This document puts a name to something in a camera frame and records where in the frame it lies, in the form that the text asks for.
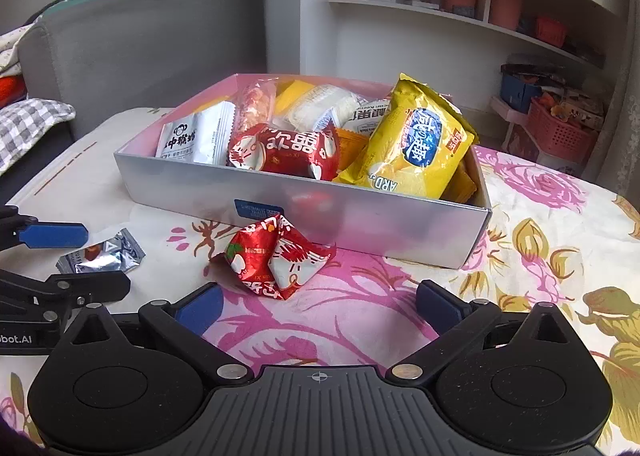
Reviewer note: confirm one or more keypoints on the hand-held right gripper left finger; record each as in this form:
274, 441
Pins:
197, 311

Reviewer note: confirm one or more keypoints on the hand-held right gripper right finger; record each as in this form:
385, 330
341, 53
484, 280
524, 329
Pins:
442, 311

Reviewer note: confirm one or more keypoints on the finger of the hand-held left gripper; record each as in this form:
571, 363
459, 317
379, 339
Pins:
55, 236
90, 286

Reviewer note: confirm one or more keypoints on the silver chocolate packet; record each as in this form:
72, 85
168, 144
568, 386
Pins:
105, 253

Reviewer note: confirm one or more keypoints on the pink cardboard box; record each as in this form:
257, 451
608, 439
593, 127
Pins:
400, 231

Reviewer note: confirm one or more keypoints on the gold foil snack packet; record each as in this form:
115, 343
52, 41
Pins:
460, 186

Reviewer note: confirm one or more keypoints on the yellow blue biscuit packet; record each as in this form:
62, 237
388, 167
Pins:
410, 145

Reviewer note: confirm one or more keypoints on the white monkey-logo packet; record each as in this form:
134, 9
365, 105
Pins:
195, 135

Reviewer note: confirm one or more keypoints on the tall red snack packet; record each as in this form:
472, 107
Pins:
285, 150

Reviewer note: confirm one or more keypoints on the orange white snack packet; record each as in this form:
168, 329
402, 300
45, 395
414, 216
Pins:
352, 148

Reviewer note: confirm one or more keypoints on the pink speckled snack packet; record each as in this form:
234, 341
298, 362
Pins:
255, 105

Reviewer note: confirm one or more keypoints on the checked pillow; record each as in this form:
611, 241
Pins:
30, 128

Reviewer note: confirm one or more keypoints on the red cloth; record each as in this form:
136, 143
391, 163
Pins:
10, 88

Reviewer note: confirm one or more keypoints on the patterned storage box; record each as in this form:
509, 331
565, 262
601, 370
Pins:
525, 145

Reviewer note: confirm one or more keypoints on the white patterned cloth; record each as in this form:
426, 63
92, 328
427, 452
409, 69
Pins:
10, 50

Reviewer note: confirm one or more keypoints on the grey sofa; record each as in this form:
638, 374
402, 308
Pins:
150, 45

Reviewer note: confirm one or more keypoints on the pink stool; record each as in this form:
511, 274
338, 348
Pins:
507, 108

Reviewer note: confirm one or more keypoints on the large pink basket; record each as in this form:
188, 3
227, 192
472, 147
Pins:
562, 133

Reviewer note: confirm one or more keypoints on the blue box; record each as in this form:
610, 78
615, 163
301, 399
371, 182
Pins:
517, 93

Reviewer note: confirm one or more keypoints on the white bookshelf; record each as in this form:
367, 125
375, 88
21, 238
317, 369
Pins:
400, 40

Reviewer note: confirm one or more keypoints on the lace curtain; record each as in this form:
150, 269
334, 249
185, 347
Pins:
617, 85

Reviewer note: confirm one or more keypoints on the small red basket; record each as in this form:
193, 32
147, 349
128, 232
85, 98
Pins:
551, 32

